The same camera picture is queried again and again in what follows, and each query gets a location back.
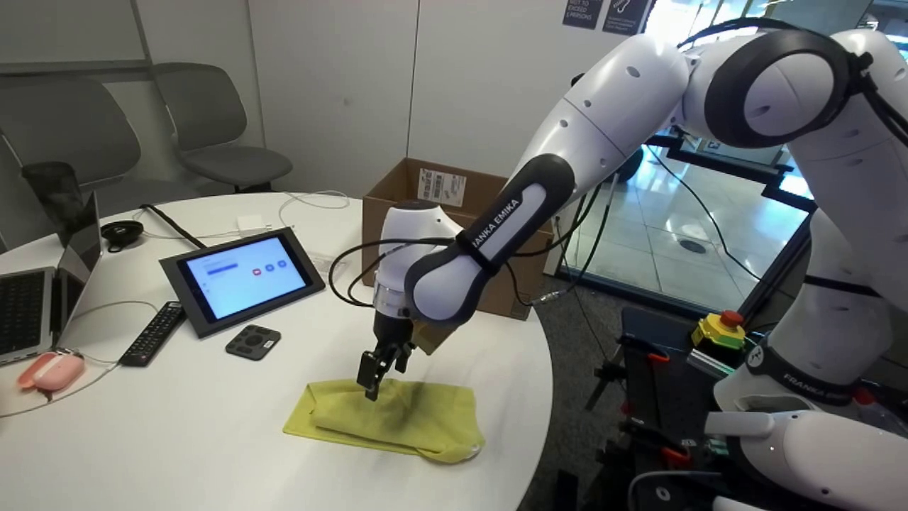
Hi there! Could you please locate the yellow towel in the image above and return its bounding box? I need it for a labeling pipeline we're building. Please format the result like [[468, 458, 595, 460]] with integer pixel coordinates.
[[281, 374, 487, 469]]

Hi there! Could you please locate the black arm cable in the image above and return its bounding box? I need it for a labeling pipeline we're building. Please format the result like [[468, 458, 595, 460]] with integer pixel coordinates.
[[325, 178, 620, 309]]

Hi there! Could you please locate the yellow red emergency stop button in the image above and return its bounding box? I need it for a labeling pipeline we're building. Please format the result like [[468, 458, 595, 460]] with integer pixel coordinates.
[[688, 309, 752, 357]]

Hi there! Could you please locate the black table cable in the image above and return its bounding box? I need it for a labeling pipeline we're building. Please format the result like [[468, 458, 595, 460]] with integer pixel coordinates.
[[139, 201, 206, 253]]

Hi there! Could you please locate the silver laptop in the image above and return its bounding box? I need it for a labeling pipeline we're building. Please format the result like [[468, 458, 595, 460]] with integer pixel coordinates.
[[0, 192, 104, 365]]

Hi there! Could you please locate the black tablet with lit screen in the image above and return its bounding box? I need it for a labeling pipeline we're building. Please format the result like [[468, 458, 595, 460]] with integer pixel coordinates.
[[156, 225, 329, 341]]

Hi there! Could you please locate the black smartphone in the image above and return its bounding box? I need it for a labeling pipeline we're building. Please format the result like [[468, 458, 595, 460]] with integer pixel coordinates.
[[224, 320, 282, 364]]

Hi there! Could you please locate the black remote control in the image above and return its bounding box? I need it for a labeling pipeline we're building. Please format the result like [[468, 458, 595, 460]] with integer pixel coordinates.
[[116, 299, 186, 370]]

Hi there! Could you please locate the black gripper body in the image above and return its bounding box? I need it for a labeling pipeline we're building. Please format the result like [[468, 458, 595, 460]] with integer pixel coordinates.
[[368, 309, 417, 357]]

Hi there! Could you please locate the grey office chair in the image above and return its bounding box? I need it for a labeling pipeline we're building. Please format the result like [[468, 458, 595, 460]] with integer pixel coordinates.
[[0, 74, 206, 253], [149, 60, 294, 195]]

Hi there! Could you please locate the black round desk device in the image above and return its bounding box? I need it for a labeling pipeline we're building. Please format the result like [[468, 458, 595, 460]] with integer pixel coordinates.
[[98, 219, 148, 253]]

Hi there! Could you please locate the dark wall poster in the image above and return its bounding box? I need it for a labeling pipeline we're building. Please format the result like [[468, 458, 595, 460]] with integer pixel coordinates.
[[562, 0, 607, 30], [600, 0, 656, 37]]

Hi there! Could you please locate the brown cardboard box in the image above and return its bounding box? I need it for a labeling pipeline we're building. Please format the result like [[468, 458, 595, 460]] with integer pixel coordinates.
[[361, 157, 551, 320]]

